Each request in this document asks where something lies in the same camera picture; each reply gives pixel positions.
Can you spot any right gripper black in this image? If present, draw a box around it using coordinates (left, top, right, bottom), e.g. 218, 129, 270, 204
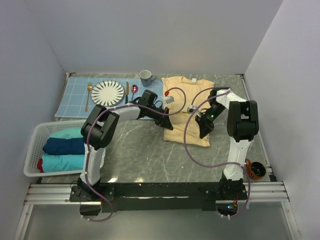
195, 103, 226, 139

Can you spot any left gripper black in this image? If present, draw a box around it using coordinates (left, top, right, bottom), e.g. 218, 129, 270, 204
146, 105, 173, 130

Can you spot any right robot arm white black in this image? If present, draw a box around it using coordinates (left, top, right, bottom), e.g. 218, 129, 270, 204
195, 87, 259, 199

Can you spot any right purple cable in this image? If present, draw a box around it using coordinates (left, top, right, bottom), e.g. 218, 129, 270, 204
183, 87, 252, 219

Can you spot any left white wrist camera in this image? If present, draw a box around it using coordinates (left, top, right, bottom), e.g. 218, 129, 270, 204
162, 95, 175, 109

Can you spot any gold fork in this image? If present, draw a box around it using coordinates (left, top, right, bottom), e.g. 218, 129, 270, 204
85, 82, 92, 112

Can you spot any green handled knife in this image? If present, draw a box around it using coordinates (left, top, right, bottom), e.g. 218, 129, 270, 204
125, 81, 130, 104

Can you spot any dark bowl orange inside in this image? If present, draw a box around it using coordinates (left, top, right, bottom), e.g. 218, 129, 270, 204
245, 158, 267, 181

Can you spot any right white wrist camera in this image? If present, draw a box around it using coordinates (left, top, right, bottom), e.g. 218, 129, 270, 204
187, 104, 203, 118

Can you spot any cream yellow t shirt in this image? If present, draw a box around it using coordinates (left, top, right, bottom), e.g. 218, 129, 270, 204
161, 76, 216, 148

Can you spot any grey mug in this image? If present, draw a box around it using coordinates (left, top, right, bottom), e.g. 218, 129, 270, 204
139, 70, 157, 87

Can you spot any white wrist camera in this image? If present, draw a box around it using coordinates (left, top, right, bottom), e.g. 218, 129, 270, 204
187, 104, 203, 118
162, 95, 175, 109

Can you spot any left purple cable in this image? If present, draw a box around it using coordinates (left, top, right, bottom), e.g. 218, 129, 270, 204
82, 87, 187, 223

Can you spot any white plastic basket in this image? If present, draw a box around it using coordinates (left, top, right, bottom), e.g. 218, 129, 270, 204
23, 118, 108, 178

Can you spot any aluminium frame rail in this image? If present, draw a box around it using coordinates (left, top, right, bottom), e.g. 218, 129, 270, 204
23, 182, 290, 205

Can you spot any dark blue rolled shirt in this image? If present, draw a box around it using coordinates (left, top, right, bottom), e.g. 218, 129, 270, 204
42, 137, 85, 155

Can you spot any teal folded shirt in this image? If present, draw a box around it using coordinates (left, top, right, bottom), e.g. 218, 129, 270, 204
49, 128, 83, 139

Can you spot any striped white plate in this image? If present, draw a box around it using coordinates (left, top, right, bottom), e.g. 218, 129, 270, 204
90, 80, 125, 107

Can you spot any purple cable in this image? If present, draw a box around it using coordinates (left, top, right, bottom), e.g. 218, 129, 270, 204
183, 87, 252, 219
82, 87, 187, 223

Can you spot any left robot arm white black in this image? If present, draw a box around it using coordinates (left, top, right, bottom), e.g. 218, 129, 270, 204
77, 90, 173, 201

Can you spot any blue checked placemat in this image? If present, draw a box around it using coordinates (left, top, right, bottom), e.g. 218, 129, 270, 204
54, 76, 165, 119

